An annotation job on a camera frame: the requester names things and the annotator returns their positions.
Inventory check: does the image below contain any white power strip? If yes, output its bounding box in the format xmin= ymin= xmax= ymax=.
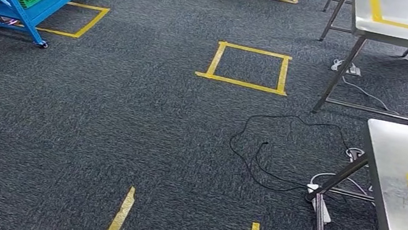
xmin=330 ymin=58 xmax=364 ymax=77
xmin=301 ymin=182 xmax=338 ymax=226

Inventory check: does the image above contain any black cable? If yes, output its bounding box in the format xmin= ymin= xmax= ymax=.
xmin=222 ymin=105 xmax=356 ymax=203

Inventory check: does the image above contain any white cable bundle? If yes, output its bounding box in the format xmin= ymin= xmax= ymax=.
xmin=307 ymin=141 xmax=383 ymax=202

